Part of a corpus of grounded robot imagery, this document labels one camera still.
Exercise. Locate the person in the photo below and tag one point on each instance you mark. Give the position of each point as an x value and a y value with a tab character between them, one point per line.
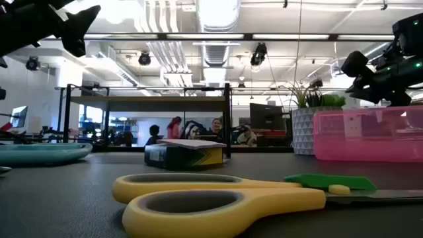
153	135
174	129
247	137
216	126

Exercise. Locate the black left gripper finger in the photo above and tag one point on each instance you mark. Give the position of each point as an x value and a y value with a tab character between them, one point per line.
77	33
62	2

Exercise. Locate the black computer monitor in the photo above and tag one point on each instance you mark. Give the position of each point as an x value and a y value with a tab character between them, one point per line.
266	116

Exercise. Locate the silver computer monitor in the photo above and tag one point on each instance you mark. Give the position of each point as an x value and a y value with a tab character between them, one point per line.
19	116

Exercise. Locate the teal plate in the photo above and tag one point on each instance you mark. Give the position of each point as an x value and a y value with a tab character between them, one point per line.
43	153

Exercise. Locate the silver ventilation duct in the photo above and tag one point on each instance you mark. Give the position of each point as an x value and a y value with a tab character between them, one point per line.
216	13

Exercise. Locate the wooden shelf with black frame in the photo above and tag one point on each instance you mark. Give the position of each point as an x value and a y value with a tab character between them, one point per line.
148	103

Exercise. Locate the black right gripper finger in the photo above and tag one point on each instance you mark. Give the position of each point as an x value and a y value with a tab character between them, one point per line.
360	89
355	64

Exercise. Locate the black table mat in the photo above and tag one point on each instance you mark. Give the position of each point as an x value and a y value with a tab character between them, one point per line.
66	198

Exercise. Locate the pink translucent pencil box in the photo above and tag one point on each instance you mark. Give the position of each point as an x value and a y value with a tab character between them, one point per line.
363	135

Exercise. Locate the green yellow crayon box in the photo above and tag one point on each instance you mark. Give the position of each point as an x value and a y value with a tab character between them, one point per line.
178	158

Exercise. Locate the background black robot arm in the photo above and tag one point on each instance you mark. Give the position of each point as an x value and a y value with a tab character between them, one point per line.
191	129

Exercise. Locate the succulent in white patterned pot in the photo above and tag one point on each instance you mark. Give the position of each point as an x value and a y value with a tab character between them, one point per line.
302	132

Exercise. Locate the black hanging camera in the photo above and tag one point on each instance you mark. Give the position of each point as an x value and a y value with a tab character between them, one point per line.
144	58
258	54
316	83
32	63

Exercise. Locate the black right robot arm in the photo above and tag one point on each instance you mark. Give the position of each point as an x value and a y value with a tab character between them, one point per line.
409	33

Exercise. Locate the white paper pad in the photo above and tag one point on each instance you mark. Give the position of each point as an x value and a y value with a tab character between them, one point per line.
191	143

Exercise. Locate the black overhead light bar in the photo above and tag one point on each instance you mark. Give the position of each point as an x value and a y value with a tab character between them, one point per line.
205	36

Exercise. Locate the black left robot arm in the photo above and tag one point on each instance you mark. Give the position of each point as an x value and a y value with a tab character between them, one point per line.
1	93

